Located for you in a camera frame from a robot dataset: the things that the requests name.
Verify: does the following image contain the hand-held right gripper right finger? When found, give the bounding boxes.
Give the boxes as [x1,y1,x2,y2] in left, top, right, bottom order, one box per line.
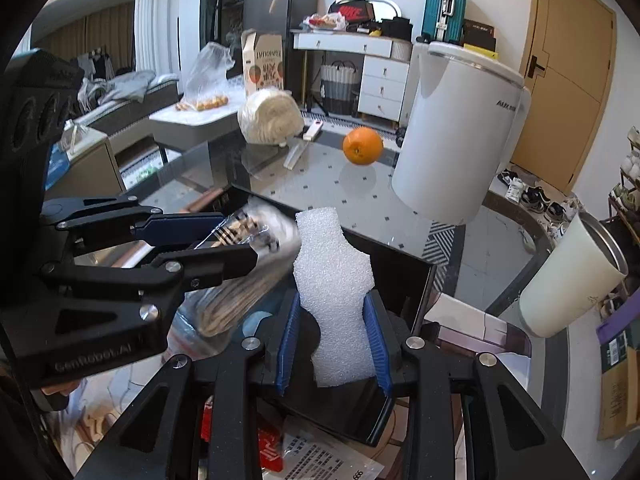
[362,290,593,480]

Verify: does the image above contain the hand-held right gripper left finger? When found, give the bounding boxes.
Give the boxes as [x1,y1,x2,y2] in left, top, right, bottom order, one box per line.
[72,287,321,480]

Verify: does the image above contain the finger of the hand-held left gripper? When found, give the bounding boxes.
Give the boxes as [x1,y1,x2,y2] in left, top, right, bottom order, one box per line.
[42,195,226,249]
[42,246,259,347]

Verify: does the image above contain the clear bag with striped cloth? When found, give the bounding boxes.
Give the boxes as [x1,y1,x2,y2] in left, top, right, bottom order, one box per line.
[167,197,303,346]

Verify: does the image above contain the black box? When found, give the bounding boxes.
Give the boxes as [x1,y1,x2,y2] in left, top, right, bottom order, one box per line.
[190,185,438,448]

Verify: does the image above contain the white foam piece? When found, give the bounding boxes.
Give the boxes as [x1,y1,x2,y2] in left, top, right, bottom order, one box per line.
[292,208,377,390]

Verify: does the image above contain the red white packet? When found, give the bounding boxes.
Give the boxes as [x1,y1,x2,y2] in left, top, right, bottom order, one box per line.
[200,399,287,476]

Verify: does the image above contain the white flat box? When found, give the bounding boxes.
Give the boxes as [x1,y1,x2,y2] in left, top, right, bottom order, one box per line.
[424,292,533,361]

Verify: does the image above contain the grey side table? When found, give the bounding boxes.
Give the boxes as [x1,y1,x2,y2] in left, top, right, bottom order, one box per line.
[149,95,251,153]

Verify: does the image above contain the clear printed plastic bag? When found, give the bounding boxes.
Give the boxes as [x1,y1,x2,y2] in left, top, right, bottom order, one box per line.
[280,427,388,480]

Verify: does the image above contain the bed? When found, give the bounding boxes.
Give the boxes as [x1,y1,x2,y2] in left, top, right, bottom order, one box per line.
[65,72,182,136]

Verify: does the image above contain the grey clothes pile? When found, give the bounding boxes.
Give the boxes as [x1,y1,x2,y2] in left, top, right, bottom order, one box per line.
[77,67,157,111]

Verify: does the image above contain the wrapped napa cabbage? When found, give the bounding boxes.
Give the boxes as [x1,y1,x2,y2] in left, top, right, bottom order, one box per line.
[237,88,304,145]

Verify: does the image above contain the clear plastic bag of snacks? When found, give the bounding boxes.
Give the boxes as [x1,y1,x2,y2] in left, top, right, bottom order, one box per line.
[175,41,236,112]

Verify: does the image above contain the white kitchen knife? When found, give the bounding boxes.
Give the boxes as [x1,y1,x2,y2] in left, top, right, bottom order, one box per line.
[283,120,326,170]

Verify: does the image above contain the printed table mat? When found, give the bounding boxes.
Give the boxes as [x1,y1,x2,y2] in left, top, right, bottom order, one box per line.
[70,360,166,461]

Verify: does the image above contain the cardboard fruit box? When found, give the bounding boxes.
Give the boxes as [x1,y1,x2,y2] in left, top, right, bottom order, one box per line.
[241,30,286,98]

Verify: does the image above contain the orange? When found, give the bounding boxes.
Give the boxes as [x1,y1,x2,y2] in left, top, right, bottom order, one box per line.
[342,127,385,166]

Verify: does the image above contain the white tumbler cup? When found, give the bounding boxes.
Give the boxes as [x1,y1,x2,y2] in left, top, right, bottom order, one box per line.
[517,211,628,338]

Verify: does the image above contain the woven basket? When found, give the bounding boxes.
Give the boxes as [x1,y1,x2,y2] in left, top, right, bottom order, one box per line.
[320,60,362,116]

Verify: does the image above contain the pile of sneakers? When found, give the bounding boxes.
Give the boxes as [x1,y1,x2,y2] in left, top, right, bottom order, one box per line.
[497,167,583,228]

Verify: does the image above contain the white cylindrical appliance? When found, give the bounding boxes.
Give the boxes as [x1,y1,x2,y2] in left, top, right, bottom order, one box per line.
[391,40,532,225]

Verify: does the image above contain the dark glass cabinet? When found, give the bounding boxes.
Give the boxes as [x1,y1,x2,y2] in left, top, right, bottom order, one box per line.
[200,0,251,66]

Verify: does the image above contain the black fridge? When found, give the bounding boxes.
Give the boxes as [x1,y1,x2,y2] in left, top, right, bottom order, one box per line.
[245,0,323,106]

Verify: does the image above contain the dark green box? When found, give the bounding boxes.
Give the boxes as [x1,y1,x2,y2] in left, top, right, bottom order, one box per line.
[600,332,638,376]

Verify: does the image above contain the white desk with drawers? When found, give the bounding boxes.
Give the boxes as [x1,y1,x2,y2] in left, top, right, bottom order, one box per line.
[291,30,423,123]

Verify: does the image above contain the clear bag of food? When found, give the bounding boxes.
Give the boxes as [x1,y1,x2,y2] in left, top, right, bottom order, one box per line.
[300,12,347,32]

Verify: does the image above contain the red black bag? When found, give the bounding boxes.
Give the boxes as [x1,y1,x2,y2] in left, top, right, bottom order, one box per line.
[327,0,376,23]

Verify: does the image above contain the wooden shoe rack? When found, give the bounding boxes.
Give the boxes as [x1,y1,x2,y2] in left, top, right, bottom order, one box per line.
[607,127,640,241]

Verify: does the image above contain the wooden door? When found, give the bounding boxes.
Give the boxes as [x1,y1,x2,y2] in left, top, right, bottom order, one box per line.
[510,0,617,193]

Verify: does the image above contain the dark box stack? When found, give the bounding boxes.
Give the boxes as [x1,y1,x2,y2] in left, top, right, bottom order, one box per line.
[462,19,498,53]

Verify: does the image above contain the teal suitcase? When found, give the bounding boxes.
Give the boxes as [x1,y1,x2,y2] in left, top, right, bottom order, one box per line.
[421,0,468,43]

